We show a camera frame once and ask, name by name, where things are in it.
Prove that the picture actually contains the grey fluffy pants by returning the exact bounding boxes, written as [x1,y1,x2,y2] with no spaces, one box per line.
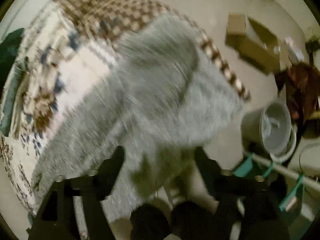
[31,14,242,221]

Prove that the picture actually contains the teal white drying rack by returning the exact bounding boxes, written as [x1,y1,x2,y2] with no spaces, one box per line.
[233,153,319,223]

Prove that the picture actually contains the white plastic bucket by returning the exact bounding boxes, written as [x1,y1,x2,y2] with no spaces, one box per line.
[241,100,292,164]

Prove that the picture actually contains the dark red cloth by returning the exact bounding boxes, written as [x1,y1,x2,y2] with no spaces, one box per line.
[282,62,320,131]

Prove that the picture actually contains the open cardboard box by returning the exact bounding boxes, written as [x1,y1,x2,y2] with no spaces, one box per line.
[225,13,280,74]

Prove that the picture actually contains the dark green garment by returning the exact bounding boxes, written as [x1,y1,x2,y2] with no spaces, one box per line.
[0,28,24,93]

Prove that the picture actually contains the floral brown checkered blanket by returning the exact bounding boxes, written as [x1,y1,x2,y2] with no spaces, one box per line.
[1,0,251,213]

